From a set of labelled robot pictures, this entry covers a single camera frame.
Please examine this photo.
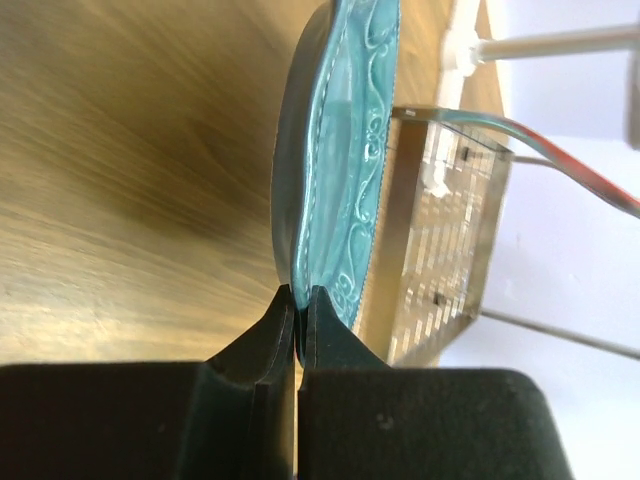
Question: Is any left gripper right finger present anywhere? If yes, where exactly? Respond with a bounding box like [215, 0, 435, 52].
[298, 287, 572, 479]

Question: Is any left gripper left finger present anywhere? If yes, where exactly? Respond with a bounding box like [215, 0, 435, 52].
[1, 287, 295, 479]

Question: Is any teal scalloped plate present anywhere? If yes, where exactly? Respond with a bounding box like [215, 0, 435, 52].
[270, 1, 401, 355]

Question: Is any metal dish rack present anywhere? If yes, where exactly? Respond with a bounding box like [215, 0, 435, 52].
[387, 107, 639, 367]

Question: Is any white clothes rail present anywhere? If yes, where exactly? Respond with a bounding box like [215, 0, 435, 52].
[437, 0, 640, 151]

